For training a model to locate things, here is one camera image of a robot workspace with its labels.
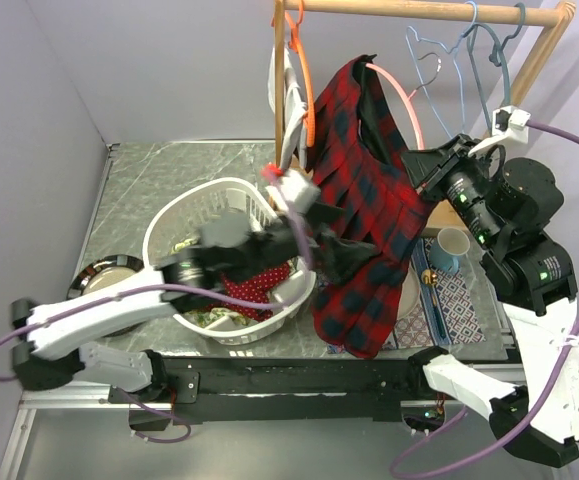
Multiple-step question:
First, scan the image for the white plastic laundry basket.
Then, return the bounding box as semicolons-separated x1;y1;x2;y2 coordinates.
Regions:
142;177;316;346

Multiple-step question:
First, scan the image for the dark rimmed brown plate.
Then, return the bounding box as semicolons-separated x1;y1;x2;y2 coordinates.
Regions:
65;254;145;336

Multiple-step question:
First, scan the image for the yellow floral garment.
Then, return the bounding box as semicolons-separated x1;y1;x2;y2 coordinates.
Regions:
170;237;243;328

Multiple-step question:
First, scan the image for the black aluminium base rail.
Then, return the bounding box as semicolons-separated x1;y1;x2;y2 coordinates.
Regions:
133;347;443;424

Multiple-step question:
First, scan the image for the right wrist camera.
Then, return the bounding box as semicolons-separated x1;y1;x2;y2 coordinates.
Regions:
468;105;531;157

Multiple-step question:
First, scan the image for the red plaid skirt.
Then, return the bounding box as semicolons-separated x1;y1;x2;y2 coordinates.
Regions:
305;54;435;358

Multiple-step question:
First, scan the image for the patterned placemat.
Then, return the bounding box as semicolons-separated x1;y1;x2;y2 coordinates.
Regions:
381;237;486;351

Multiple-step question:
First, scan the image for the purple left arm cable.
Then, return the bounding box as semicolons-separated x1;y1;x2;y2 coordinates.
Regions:
0;189;318;384

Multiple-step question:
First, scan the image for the orange hanger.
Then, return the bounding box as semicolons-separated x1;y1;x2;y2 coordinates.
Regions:
267;2;316;158

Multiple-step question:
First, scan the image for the light blue wire hanger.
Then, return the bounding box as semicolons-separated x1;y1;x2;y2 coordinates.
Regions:
404;1;486;138

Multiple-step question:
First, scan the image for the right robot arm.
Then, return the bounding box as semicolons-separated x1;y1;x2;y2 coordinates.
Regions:
403;135;579;468

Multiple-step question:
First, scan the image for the cream yellow plate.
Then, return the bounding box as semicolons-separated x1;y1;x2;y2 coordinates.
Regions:
397;267;420;320

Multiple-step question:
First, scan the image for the red polka dot garment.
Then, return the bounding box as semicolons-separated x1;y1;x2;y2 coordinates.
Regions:
220;263;292;322

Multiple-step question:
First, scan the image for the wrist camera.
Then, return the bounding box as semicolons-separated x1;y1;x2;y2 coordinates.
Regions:
262;164;320;215
468;105;531;157

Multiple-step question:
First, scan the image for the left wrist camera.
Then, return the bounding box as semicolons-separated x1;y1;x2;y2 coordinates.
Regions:
262;164;320;215

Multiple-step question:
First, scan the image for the teal blue hanger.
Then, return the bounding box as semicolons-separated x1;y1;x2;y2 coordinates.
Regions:
461;2;526;113

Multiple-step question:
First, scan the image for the wooden clothes rack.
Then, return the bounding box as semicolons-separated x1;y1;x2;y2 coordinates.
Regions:
272;0;577;236

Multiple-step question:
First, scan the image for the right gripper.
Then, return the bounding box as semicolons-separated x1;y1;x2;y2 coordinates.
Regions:
400;132;505;250

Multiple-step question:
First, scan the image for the pink hanger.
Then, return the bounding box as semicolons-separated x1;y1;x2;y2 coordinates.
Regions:
366;63;425;150

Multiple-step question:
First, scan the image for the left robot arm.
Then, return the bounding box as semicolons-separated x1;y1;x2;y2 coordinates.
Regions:
11;204;377;402

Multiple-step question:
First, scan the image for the gold spoon green handle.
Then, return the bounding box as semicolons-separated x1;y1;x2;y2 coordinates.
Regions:
421;269;447;340

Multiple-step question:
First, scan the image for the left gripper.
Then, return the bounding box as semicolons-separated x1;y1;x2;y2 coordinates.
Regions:
234;200;379;287

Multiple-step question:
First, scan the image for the light blue mug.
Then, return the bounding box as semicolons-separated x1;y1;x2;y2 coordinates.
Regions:
428;227;470;275

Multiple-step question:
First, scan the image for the white cloth garment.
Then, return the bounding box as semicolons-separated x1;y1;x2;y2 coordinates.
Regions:
280;47;308;171

